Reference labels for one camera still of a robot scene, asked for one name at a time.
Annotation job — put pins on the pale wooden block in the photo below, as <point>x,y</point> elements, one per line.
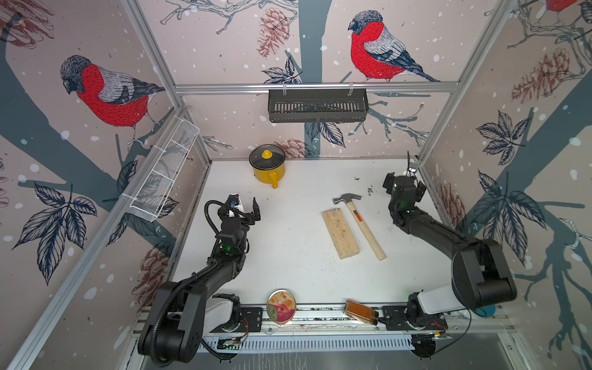
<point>341,234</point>

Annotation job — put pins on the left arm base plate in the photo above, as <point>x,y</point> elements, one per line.
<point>251,321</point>

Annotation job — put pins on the round colourful tin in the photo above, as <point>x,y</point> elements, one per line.
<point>281,306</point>

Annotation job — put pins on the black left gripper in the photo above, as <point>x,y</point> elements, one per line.
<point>250,218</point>

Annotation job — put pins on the black hanging wire basket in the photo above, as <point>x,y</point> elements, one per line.
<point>318,106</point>

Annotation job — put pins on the wooden handle claw hammer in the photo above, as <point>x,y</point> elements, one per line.
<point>348,200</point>

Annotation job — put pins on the white wire mesh shelf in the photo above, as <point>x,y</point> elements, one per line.
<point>153,200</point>

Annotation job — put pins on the yellow pot with lid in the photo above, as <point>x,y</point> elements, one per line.
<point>268,163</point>

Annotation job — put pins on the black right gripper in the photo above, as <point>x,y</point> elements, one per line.
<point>391,179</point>

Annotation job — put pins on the teal round disc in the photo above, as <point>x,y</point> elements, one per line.
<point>486,312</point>

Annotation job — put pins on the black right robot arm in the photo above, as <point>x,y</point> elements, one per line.
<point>480,275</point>

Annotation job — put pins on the brown leather case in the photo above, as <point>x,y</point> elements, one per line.
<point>361,313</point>

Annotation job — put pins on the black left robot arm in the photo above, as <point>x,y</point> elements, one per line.
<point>183,312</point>

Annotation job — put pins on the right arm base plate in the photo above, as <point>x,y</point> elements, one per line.
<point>398,318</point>

